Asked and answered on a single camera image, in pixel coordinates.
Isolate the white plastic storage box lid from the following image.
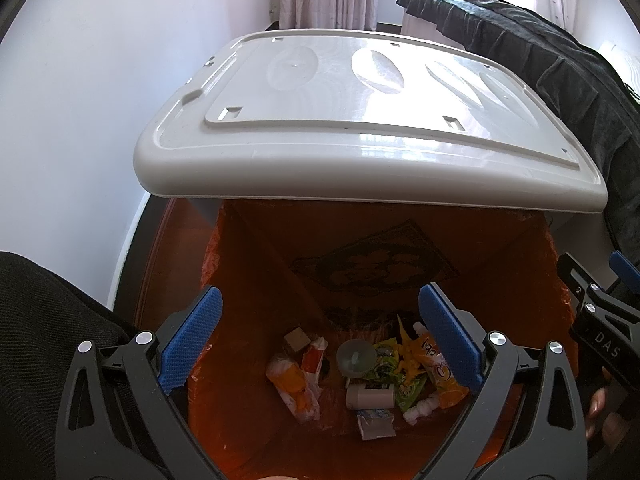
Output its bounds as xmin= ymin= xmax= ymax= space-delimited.
xmin=132 ymin=29 xmax=609 ymax=215

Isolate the white tissue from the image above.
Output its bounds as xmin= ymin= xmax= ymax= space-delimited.
xmin=402 ymin=394 xmax=441 ymax=426

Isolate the orange juice pouch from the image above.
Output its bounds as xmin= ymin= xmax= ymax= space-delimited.
xmin=412 ymin=322 xmax=471 ymax=408

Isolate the orange trash bag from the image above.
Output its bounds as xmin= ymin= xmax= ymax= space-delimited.
xmin=187 ymin=200 xmax=583 ymax=480

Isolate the beige cylindrical container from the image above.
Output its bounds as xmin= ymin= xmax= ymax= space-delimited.
xmin=346 ymin=382 xmax=396 ymax=409

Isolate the person's black clothing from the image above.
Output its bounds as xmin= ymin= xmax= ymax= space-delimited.
xmin=0 ymin=251 xmax=146 ymax=480

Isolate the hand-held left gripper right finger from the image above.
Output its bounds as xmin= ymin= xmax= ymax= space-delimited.
xmin=418 ymin=283 xmax=587 ymax=480

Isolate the clear plastic cup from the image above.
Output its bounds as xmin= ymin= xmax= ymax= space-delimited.
xmin=336 ymin=338 xmax=377 ymax=378

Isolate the orange red plastic bag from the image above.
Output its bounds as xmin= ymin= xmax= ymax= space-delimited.
xmin=265 ymin=337 xmax=328 ymax=423

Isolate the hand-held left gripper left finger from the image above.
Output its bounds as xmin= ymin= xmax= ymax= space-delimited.
xmin=54 ymin=285 xmax=224 ymax=480

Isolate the dark blanket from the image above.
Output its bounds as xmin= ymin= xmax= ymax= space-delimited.
xmin=397 ymin=0 xmax=640 ymax=261

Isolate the white bed frame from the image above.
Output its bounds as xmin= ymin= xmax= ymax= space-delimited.
xmin=402 ymin=10 xmax=441 ymax=36

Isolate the green snack packet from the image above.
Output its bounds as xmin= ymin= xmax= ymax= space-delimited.
xmin=367 ymin=340 xmax=428 ymax=413

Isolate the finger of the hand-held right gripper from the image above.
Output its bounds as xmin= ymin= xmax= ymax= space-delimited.
xmin=556 ymin=252 xmax=640 ymax=322
xmin=609 ymin=251 xmax=640 ymax=292

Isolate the person's right hand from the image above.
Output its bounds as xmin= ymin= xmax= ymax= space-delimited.
xmin=584 ymin=366 xmax=613 ymax=441

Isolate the orange dinosaur toy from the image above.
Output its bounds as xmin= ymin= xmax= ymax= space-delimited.
xmin=395 ymin=314 xmax=426 ymax=386

